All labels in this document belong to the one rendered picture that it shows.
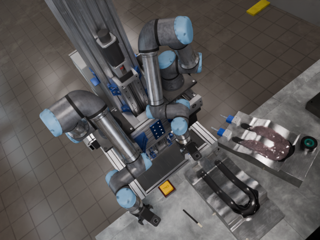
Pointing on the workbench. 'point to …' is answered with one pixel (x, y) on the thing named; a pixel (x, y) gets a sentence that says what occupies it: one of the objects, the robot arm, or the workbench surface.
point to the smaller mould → (314, 105)
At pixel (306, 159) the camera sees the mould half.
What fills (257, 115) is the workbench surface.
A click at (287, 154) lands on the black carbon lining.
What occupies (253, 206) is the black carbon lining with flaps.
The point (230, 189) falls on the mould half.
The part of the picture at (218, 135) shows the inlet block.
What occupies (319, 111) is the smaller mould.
